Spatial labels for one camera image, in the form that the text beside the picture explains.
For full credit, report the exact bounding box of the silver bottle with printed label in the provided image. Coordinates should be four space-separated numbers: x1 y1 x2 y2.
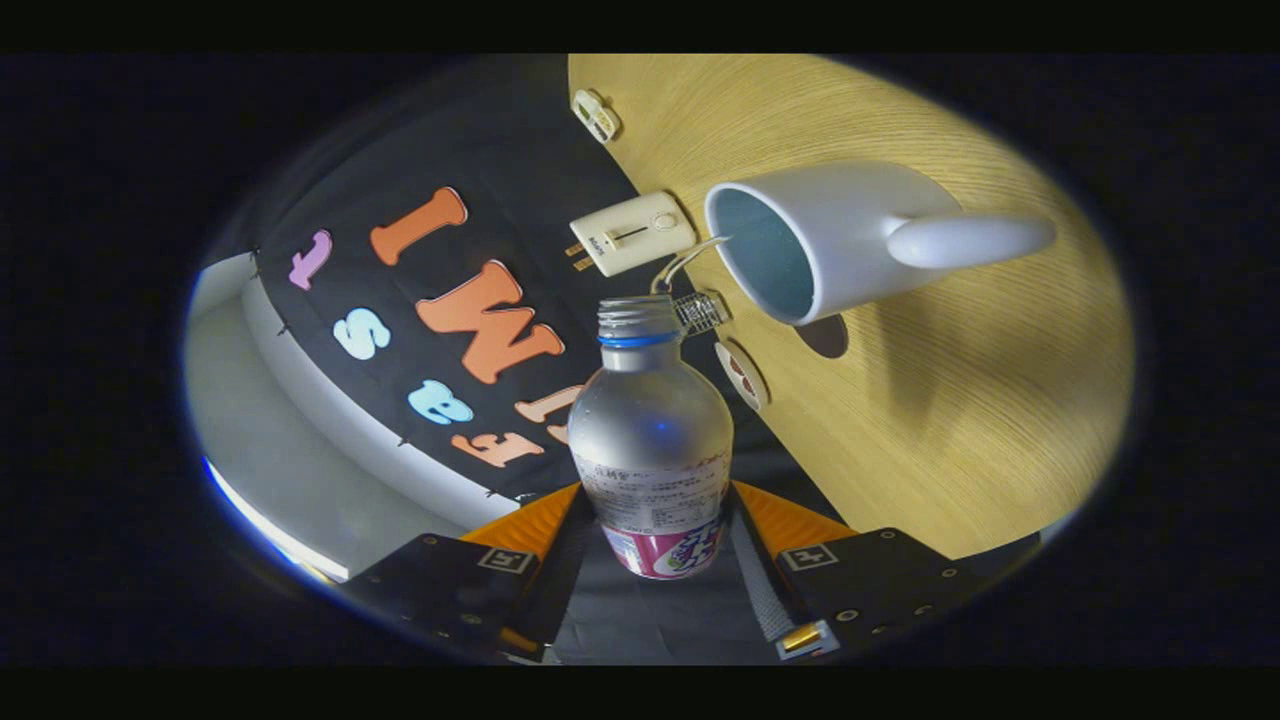
567 295 734 580

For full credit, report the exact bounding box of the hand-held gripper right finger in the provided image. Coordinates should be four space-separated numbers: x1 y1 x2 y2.
728 480 1011 661

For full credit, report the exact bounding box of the clear juice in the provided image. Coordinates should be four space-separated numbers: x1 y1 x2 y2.
652 236 731 296

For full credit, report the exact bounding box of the round brown coaster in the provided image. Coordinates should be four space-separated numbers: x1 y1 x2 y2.
795 315 850 359

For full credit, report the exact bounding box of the white compartment tray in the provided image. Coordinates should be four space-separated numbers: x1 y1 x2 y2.
572 89 622 144

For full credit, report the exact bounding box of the black backdrop cloth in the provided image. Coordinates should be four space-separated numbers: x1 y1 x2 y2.
195 54 1041 666

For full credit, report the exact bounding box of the small white plate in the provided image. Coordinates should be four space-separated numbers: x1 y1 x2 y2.
714 340 771 412

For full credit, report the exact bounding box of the white cup with blue inside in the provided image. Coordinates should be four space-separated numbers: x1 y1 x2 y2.
704 162 1057 327

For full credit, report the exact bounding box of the wooden table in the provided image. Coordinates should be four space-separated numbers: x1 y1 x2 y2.
568 54 1136 561

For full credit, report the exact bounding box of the white toaster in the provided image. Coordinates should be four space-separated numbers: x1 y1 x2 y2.
569 191 698 278

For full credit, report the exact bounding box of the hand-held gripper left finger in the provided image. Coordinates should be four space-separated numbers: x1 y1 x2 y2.
345 482 598 663

